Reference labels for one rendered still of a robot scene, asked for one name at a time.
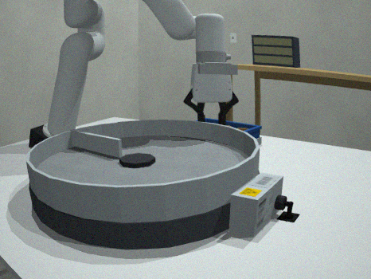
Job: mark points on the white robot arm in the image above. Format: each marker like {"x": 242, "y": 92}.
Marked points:
{"x": 80, "y": 48}

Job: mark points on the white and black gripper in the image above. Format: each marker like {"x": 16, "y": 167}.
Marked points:
{"x": 210, "y": 88}

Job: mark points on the blue crate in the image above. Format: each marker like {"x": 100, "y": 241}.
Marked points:
{"x": 253, "y": 131}

